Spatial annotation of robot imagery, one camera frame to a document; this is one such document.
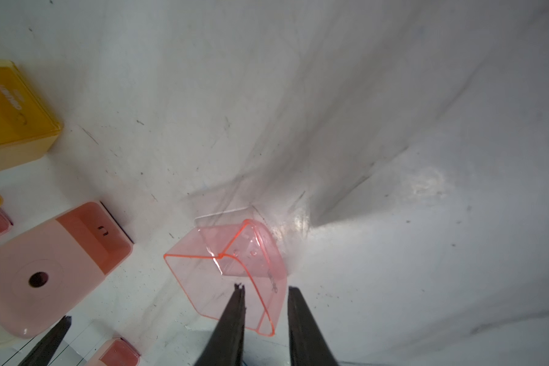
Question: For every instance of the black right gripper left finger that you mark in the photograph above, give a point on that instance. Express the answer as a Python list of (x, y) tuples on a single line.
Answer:
[(225, 346)]

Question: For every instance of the pink sharpener bottom row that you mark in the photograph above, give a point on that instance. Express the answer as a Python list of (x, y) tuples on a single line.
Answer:
[(115, 352)]

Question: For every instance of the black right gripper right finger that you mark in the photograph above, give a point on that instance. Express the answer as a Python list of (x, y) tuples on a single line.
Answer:
[(306, 343)]

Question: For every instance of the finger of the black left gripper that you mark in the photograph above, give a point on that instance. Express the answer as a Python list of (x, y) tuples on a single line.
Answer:
[(45, 349)]

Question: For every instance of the pink tray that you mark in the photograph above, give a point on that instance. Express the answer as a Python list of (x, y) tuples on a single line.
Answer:
[(208, 262)]

